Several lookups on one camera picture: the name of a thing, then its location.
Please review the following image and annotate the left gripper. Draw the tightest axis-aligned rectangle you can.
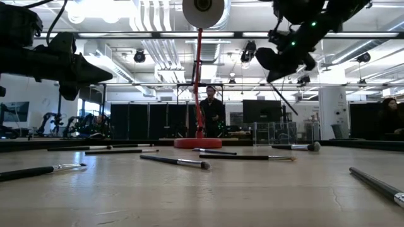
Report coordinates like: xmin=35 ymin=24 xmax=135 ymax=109
xmin=34 ymin=47 xmax=114 ymax=102

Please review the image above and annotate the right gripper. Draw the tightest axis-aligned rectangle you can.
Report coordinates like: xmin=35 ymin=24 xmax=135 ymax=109
xmin=254 ymin=44 xmax=316 ymax=83

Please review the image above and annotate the thin black makeup brush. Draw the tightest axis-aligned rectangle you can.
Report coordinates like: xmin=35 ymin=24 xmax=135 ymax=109
xmin=47 ymin=144 xmax=114 ymax=152
xmin=112 ymin=143 xmax=155 ymax=148
xmin=267 ymin=81 xmax=299 ymax=116
xmin=0 ymin=162 xmax=87 ymax=183
xmin=199 ymin=153 xmax=297 ymax=162
xmin=84 ymin=148 xmax=160 ymax=156
xmin=348 ymin=166 xmax=404 ymax=209

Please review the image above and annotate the large fluffy-head makeup brush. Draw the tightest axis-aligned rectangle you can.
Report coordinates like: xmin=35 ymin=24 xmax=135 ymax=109
xmin=271 ymin=141 xmax=322 ymax=153

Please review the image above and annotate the black fan makeup brush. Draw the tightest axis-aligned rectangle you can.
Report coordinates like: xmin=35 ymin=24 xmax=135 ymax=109
xmin=191 ymin=147 xmax=238 ymax=156

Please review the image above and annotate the dark round-head makeup brush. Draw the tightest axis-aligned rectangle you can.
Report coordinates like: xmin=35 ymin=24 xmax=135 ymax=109
xmin=140 ymin=154 xmax=211 ymax=171

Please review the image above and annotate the black monitor screen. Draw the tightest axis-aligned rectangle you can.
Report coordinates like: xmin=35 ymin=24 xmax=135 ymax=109
xmin=242 ymin=99 xmax=282 ymax=124

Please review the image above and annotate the overhead bar with light strips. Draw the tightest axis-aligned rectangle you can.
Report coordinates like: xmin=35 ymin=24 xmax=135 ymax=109
xmin=34 ymin=30 xmax=404 ymax=40

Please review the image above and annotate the clear acrylic brush holder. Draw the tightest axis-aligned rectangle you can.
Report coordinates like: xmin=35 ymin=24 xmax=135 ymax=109
xmin=252 ymin=121 xmax=298 ymax=146

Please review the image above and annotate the white round column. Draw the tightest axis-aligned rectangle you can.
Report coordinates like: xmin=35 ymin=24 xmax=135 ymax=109
xmin=318 ymin=86 xmax=350 ymax=141

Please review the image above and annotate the person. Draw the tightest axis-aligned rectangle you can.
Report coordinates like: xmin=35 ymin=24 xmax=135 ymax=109
xmin=377 ymin=97 xmax=404 ymax=141
xmin=199 ymin=84 xmax=225 ymax=139

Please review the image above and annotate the grey bin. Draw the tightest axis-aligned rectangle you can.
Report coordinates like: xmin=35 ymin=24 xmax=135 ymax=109
xmin=330 ymin=124 xmax=351 ymax=139

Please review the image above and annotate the red desk lamp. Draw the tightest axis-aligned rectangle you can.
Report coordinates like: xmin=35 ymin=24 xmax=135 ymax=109
xmin=173 ymin=0 xmax=225 ymax=149

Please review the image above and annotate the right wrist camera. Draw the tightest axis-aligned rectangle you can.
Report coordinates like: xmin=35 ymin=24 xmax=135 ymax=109
xmin=267 ymin=28 xmax=287 ymax=47

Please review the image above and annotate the black background gantry frame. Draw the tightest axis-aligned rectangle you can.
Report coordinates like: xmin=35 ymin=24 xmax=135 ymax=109
xmin=53 ymin=82 xmax=404 ymax=105

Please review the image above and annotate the black left wrist camera cable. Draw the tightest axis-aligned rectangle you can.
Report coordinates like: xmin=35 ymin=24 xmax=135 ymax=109
xmin=46 ymin=0 xmax=69 ymax=47

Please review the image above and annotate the black partition wall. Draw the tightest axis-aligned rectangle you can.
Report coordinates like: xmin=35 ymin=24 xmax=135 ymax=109
xmin=349 ymin=102 xmax=404 ymax=141
xmin=109 ymin=103 xmax=227 ymax=140

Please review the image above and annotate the dark wall picture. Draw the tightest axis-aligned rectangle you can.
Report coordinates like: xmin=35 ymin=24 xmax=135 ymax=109
xmin=1 ymin=101 xmax=30 ymax=123

